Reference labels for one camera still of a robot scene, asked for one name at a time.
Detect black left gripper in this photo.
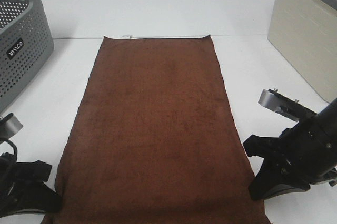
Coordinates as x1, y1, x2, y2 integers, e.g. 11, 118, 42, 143
1, 152, 62, 215

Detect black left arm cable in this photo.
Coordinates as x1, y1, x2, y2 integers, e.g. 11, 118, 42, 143
0, 138, 18, 180

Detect beige storage bin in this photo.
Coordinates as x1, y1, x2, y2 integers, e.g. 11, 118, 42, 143
267, 0, 336, 102

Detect brown towel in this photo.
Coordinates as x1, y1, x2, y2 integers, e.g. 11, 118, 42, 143
43, 36, 269, 223

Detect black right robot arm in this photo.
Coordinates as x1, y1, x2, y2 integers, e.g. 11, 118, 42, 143
243, 101, 336, 200

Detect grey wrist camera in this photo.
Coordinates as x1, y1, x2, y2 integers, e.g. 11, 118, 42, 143
258, 89, 316, 123
1, 113, 23, 139

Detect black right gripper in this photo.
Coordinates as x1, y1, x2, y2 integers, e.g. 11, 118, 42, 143
243, 118, 336, 200

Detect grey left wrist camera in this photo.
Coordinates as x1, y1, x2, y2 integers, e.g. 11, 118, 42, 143
1, 113, 23, 139

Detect grey perforated laundry basket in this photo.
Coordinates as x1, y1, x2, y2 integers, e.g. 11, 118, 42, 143
1, 0, 54, 110

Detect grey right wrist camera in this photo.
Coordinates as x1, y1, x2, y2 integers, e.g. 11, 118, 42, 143
258, 89, 316, 123

